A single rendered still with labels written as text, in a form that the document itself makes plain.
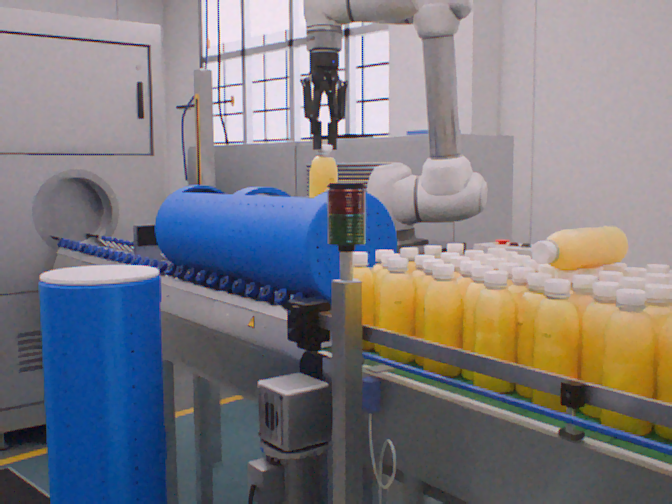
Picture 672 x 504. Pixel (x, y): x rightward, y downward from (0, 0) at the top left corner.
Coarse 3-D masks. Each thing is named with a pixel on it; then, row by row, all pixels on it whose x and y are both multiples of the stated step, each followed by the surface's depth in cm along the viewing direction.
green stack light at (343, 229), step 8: (328, 216) 119; (336, 216) 117; (344, 216) 117; (352, 216) 117; (360, 216) 118; (328, 224) 119; (336, 224) 117; (344, 224) 117; (352, 224) 117; (360, 224) 118; (328, 232) 119; (336, 232) 118; (344, 232) 117; (352, 232) 117; (360, 232) 118; (328, 240) 119; (336, 240) 118; (344, 240) 117; (352, 240) 117; (360, 240) 118
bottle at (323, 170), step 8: (320, 160) 182; (328, 160) 182; (312, 168) 183; (320, 168) 181; (328, 168) 182; (336, 168) 184; (312, 176) 183; (320, 176) 182; (328, 176) 182; (336, 176) 184; (312, 184) 183; (320, 184) 182; (328, 184) 182; (312, 192) 183; (320, 192) 182
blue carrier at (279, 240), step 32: (192, 192) 230; (256, 192) 207; (160, 224) 235; (192, 224) 217; (224, 224) 201; (256, 224) 188; (288, 224) 177; (320, 224) 171; (384, 224) 183; (192, 256) 221; (224, 256) 203; (256, 256) 188; (288, 256) 175; (320, 256) 172; (288, 288) 185; (320, 288) 172
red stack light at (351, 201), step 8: (328, 192) 118; (336, 192) 117; (344, 192) 116; (352, 192) 117; (360, 192) 117; (328, 200) 118; (336, 200) 117; (344, 200) 117; (352, 200) 117; (360, 200) 117; (328, 208) 119; (336, 208) 117; (344, 208) 117; (352, 208) 117; (360, 208) 118
